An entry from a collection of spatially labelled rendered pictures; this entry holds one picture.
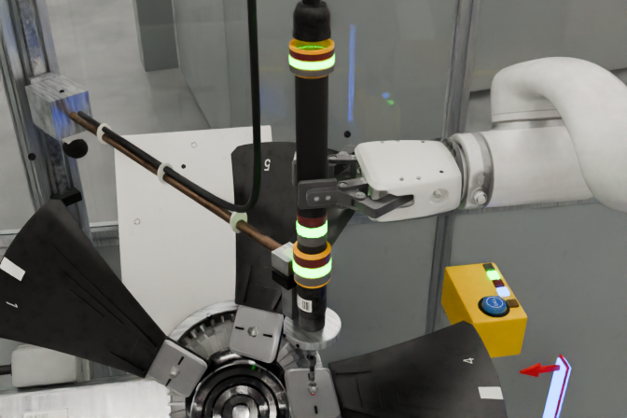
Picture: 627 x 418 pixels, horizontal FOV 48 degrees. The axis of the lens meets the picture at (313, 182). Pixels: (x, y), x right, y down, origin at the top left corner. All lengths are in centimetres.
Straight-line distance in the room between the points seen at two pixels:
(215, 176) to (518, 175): 57
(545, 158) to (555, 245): 112
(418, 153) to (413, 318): 116
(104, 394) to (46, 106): 47
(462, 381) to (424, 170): 37
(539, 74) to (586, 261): 128
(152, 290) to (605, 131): 75
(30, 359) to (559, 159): 77
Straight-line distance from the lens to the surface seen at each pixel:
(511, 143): 78
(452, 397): 100
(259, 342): 94
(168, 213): 118
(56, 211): 92
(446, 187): 74
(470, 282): 134
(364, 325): 188
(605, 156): 67
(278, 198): 96
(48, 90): 126
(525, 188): 79
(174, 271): 117
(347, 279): 177
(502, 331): 129
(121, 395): 107
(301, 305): 84
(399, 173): 74
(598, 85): 73
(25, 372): 113
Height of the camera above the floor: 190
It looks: 31 degrees down
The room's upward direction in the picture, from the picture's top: straight up
